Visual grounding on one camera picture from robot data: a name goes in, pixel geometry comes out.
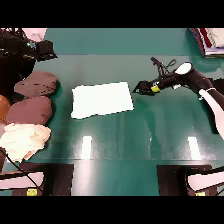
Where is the cream garment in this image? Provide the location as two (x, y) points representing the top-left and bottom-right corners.
(0, 122), (52, 164)

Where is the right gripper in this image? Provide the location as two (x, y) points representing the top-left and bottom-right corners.
(132, 80), (162, 97)

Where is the black cable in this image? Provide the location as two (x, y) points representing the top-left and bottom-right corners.
(0, 147), (45, 195)

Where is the dark brown garment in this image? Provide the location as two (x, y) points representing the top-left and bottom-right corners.
(13, 70), (59, 100)

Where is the orange garment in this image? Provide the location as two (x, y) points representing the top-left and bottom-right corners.
(0, 94), (12, 125)

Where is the mauve garment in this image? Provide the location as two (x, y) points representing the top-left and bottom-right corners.
(5, 95), (54, 126)

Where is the white T-shirt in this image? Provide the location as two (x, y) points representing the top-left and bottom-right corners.
(70, 81), (135, 120)

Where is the heap of clothes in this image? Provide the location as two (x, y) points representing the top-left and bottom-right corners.
(187, 28), (224, 59)

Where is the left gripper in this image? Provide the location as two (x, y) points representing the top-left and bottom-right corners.
(35, 39), (59, 62)

